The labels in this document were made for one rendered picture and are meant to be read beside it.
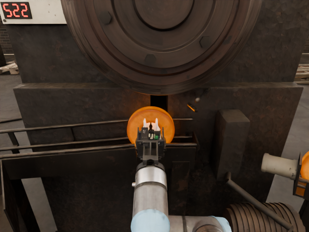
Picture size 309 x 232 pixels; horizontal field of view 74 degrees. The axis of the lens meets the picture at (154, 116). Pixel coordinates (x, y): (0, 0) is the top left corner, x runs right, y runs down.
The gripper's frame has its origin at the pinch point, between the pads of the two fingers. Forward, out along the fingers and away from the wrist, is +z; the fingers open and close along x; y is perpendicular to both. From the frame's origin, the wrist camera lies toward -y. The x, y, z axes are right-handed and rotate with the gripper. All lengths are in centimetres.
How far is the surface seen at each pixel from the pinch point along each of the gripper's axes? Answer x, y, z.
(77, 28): 17.7, 29.2, 3.1
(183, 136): -11.4, -6.3, 0.4
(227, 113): -24.7, 3.6, 1.0
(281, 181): -94, -87, 32
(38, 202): 73, -83, 16
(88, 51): 15.9, 24.0, 1.8
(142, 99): 2.7, 5.2, 6.9
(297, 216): -45, -18, -22
